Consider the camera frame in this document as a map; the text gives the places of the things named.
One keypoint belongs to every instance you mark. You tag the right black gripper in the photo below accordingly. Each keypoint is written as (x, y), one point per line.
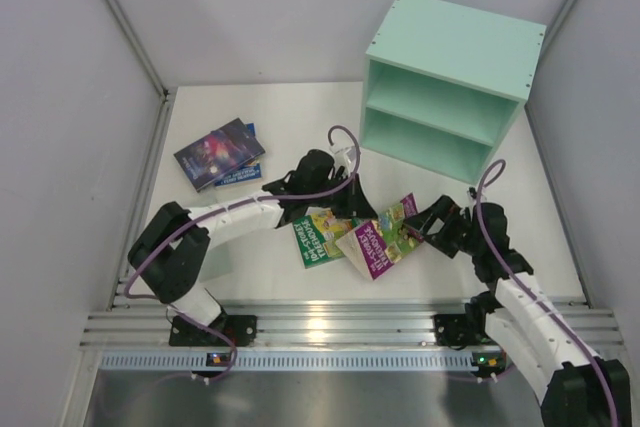
(441, 222)

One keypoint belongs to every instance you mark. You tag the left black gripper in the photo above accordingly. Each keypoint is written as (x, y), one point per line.
(345, 192)

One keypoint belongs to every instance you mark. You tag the green 104-storey treehouse book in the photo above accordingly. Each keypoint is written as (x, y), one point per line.
(316, 235)

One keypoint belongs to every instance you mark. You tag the purple 117-storey treehouse book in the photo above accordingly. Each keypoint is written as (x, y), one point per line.
(375, 246)

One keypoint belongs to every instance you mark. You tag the dark galaxy cover book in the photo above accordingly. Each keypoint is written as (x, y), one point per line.
(195, 161)

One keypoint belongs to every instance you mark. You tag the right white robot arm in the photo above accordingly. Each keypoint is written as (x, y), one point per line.
(572, 383)

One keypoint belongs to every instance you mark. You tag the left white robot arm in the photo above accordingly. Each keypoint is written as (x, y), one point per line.
(168, 256)

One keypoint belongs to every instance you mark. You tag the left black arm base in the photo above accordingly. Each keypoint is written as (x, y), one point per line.
(241, 330)

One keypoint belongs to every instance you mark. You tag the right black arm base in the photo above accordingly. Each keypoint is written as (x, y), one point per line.
(458, 331)

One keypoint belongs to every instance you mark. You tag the blue treehouse book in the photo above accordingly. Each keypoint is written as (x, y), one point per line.
(240, 174)

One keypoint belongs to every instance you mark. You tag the mint green wooden shelf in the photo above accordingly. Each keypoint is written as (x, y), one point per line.
(444, 83)

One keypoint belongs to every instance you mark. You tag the pale green booklet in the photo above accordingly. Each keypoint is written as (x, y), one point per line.
(217, 262)

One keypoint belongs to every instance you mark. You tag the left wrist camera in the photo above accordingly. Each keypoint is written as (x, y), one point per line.
(346, 157)

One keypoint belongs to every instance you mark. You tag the aluminium mounting rail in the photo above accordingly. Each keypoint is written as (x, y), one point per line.
(333, 306)

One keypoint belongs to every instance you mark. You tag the perforated cable duct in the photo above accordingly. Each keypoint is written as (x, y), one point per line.
(296, 361)

